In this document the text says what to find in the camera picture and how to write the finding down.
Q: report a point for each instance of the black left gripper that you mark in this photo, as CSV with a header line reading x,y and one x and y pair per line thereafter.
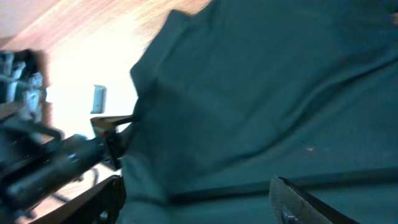
x,y
105,128

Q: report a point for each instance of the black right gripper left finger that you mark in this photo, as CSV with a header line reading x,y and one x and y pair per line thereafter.
x,y
100,204

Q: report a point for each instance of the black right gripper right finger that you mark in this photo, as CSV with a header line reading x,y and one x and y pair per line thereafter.
x,y
292,205

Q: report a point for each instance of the grey clip on base rail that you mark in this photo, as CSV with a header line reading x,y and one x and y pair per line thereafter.
x,y
99,99

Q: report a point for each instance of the dark green polo shirt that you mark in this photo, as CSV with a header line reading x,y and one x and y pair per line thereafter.
x,y
245,91

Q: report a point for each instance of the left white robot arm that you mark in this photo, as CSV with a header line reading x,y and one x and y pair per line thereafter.
x,y
36,162

